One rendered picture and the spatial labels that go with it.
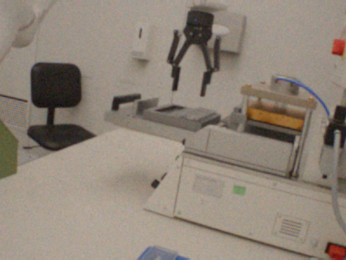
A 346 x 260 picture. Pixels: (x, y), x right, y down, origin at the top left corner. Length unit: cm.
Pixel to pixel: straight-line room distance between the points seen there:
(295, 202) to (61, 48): 242
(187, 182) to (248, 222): 18
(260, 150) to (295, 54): 165
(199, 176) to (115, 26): 199
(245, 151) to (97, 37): 210
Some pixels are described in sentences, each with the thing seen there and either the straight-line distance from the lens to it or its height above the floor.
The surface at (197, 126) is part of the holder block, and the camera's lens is 95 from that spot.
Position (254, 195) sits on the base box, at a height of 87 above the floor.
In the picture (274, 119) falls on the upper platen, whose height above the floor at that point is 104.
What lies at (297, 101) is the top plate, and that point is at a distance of 86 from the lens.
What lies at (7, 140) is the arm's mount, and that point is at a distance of 107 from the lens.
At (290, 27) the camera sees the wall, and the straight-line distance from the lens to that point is 247.
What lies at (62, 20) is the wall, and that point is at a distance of 300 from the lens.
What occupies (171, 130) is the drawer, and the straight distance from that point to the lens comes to 96.
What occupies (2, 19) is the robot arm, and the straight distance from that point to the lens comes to 116.
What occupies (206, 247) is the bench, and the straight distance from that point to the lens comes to 86.
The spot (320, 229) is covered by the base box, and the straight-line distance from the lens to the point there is 90.
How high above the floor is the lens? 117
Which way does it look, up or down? 13 degrees down
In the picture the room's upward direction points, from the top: 9 degrees clockwise
